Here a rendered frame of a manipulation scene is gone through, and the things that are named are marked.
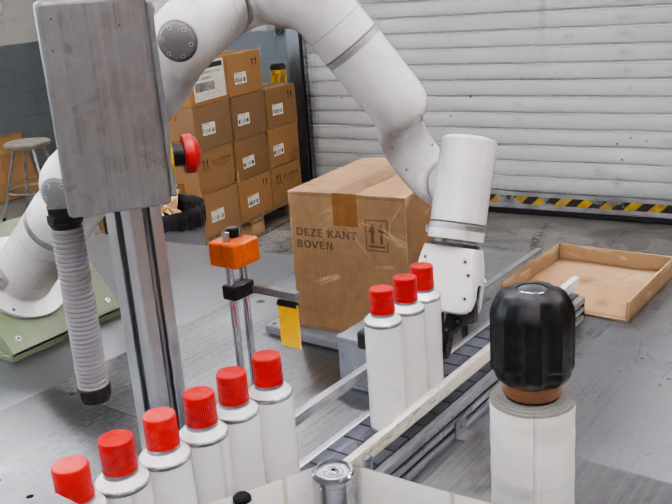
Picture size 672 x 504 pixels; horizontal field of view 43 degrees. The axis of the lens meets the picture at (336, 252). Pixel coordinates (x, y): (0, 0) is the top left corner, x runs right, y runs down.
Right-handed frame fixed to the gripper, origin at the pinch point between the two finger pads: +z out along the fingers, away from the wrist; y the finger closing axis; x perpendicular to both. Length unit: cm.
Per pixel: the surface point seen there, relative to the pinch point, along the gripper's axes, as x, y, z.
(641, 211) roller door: 399, -90, -52
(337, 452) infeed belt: -20.4, -2.3, 14.3
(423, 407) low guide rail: -10.6, 4.2, 7.6
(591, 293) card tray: 58, 2, -9
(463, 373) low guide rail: 0.2, 4.2, 3.4
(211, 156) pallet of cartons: 233, -283, -48
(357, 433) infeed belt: -15.6, -2.7, 12.4
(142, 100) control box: -63, 0, -24
